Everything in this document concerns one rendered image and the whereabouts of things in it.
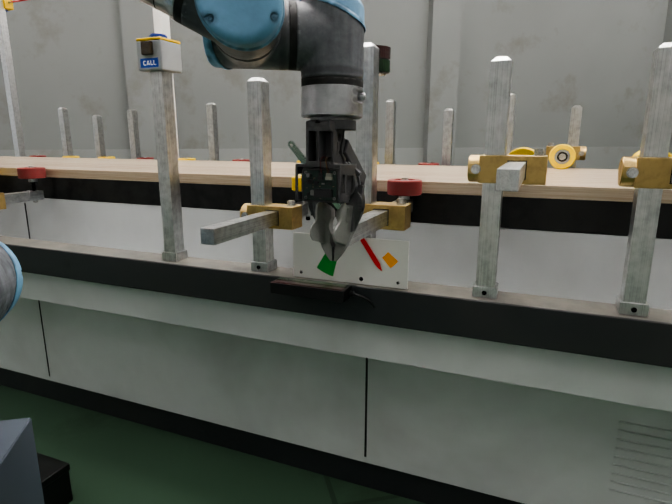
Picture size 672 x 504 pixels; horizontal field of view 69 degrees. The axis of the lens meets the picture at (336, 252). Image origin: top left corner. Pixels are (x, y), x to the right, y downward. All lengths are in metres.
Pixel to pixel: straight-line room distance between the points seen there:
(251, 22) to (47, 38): 4.49
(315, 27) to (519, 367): 0.73
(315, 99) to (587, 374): 0.71
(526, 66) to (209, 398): 4.86
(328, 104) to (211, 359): 1.09
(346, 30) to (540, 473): 1.12
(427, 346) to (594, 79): 5.39
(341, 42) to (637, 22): 6.02
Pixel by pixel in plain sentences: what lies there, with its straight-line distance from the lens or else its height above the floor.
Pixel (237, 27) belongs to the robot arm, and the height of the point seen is 1.11.
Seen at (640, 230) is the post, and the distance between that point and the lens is 0.97.
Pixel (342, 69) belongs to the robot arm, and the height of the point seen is 1.09.
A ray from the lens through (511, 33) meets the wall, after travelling 5.71.
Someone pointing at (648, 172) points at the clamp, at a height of 0.95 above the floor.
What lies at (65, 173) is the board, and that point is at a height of 0.89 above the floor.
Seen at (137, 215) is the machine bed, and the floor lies 0.76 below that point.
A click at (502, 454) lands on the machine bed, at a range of 1.40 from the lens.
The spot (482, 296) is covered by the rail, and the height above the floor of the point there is 0.70.
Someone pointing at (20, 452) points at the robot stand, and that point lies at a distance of 0.86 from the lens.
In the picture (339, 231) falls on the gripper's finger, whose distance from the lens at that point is 0.73.
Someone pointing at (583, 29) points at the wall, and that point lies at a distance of 6.20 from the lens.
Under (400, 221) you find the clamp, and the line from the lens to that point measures 0.99.
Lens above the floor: 1.00
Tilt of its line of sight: 13 degrees down
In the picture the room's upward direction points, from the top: straight up
